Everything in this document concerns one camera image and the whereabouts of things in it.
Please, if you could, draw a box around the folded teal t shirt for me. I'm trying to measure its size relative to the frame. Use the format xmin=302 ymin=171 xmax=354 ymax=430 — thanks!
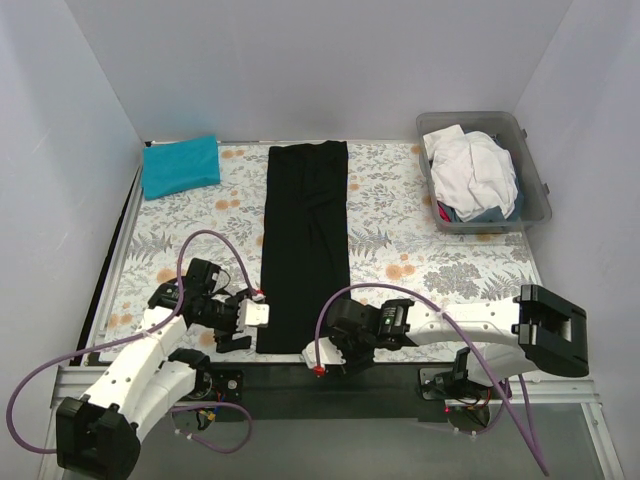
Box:
xmin=141 ymin=136 xmax=221 ymax=200

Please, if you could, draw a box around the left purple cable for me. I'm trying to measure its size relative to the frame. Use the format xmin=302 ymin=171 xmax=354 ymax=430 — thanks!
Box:
xmin=4 ymin=228 xmax=266 ymax=455

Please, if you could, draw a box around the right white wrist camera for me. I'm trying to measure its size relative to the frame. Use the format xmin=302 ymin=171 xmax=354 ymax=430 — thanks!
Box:
xmin=301 ymin=337 xmax=346 ymax=377

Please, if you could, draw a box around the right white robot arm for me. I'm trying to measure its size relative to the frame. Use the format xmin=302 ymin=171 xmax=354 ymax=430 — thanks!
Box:
xmin=302 ymin=284 xmax=589 ymax=400

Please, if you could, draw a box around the white t shirt in bin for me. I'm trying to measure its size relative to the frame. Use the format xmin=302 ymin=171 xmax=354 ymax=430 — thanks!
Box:
xmin=422 ymin=124 xmax=518 ymax=221

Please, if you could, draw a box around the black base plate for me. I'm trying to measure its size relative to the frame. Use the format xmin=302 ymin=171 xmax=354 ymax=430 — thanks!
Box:
xmin=185 ymin=362 xmax=453 ymax=422

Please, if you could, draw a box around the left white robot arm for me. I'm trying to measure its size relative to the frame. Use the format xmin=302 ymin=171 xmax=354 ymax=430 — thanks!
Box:
xmin=56 ymin=259 xmax=269 ymax=479

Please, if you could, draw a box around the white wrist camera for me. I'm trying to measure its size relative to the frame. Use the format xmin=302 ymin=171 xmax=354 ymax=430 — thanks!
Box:
xmin=301 ymin=337 xmax=346 ymax=377
xmin=237 ymin=299 xmax=270 ymax=331

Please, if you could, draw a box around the aluminium frame rail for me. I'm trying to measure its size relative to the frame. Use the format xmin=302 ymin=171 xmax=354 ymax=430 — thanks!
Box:
xmin=51 ymin=365 xmax=625 ymax=479

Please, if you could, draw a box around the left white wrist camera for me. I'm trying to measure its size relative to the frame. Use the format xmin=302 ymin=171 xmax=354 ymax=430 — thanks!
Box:
xmin=237 ymin=299 xmax=270 ymax=331

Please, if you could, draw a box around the black t shirt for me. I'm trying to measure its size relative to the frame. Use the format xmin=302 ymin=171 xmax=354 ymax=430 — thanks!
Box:
xmin=256 ymin=141 xmax=350 ymax=354

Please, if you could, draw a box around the clear plastic bin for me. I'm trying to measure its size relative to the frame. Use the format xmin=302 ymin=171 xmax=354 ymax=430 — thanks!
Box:
xmin=416 ymin=111 xmax=552 ymax=235

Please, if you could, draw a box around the floral patterned table mat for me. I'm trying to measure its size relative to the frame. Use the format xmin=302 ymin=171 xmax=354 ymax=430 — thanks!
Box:
xmin=100 ymin=143 xmax=539 ymax=344

